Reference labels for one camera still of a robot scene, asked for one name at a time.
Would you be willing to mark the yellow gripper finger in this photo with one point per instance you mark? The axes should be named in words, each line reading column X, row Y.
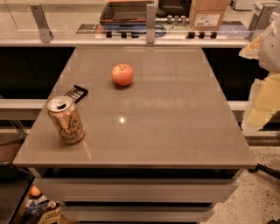
column 263, row 103
column 251, row 51

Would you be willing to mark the orange LaCroix soda can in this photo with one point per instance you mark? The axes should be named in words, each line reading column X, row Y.
column 66, row 119

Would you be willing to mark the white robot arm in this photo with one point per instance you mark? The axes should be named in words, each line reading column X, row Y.
column 269, row 52

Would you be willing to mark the cardboard box with label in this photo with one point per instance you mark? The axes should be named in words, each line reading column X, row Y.
column 207, row 15

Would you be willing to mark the red apple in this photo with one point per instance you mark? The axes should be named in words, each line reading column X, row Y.
column 122, row 75

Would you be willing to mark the grey metal tray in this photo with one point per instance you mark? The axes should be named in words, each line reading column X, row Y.
column 125, row 11

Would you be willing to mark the black snack bar wrapper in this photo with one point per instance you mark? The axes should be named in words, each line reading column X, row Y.
column 76, row 93

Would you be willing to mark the grey drawer cabinet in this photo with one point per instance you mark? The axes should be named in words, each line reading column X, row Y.
column 137, row 200

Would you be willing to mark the small orange fruit in bin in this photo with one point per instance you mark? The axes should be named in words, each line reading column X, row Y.
column 35, row 192

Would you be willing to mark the snack bag in bin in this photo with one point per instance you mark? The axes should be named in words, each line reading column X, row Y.
column 41, row 211

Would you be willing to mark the right metal railing bracket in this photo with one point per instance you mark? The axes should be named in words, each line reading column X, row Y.
column 263, row 15

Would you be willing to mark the metal railing bracket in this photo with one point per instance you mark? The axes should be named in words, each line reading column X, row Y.
column 44, row 31
column 263, row 15
column 150, row 23

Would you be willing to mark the middle metal railing bracket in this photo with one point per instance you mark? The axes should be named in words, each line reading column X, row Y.
column 150, row 23

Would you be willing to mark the left metal railing bracket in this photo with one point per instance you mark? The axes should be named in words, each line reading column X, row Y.
column 44, row 31

